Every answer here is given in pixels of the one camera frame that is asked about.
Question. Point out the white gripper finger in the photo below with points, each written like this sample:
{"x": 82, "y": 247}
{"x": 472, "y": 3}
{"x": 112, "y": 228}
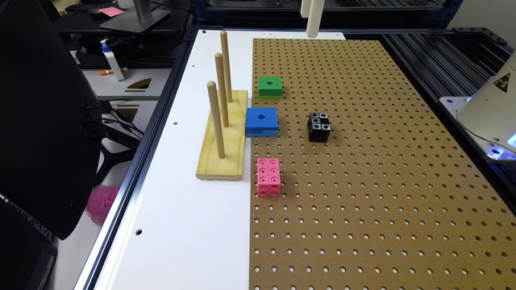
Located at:
{"x": 314, "y": 11}
{"x": 305, "y": 8}

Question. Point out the blue square block with hole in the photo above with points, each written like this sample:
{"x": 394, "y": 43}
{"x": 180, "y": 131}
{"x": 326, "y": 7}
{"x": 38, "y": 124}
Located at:
{"x": 261, "y": 122}

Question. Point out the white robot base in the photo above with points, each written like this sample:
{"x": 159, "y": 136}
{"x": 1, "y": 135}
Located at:
{"x": 489, "y": 115}

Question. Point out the green square block with hole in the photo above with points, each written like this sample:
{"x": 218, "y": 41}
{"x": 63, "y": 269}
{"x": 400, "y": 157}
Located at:
{"x": 270, "y": 88}

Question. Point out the far wooden peg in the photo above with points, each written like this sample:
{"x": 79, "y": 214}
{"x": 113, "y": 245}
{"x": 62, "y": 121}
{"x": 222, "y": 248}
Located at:
{"x": 226, "y": 64}

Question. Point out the wooden peg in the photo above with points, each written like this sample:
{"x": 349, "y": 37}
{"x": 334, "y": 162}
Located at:
{"x": 221, "y": 89}
{"x": 216, "y": 119}
{"x": 226, "y": 64}

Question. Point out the middle wooden peg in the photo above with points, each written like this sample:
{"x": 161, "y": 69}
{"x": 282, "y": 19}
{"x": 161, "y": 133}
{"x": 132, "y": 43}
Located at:
{"x": 221, "y": 89}

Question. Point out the black linking cube cluster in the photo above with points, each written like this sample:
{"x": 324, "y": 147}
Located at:
{"x": 319, "y": 127}

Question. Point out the near wooden peg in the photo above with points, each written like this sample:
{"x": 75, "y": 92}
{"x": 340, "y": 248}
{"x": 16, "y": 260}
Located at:
{"x": 216, "y": 119}

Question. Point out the silver monitor stand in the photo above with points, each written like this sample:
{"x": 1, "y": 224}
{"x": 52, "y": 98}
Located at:
{"x": 138, "y": 16}

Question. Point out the pink linking cube cluster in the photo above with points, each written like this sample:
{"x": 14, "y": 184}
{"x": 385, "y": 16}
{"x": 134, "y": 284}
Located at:
{"x": 268, "y": 178}

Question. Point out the brown pegboard sheet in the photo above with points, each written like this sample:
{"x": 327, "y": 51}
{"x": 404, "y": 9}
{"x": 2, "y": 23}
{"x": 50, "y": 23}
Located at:
{"x": 389, "y": 201}

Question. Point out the wooden peg stand base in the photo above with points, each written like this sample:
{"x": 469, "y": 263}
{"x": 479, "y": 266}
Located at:
{"x": 210, "y": 166}

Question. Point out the orange marker pen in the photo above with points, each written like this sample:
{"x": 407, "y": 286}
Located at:
{"x": 110, "y": 71}

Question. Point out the pink sticky note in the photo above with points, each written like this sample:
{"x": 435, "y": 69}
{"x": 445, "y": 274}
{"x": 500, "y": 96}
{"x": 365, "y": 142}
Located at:
{"x": 111, "y": 11}

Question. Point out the white bottle with blue cap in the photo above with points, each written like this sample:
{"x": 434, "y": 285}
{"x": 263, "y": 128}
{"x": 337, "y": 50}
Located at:
{"x": 111, "y": 59}

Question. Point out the pink fluffy pom-pom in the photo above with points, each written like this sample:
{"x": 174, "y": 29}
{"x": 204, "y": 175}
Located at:
{"x": 100, "y": 202}

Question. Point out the black office chair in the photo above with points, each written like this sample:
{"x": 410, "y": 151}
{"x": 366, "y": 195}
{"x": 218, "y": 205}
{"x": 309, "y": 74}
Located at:
{"x": 54, "y": 146}

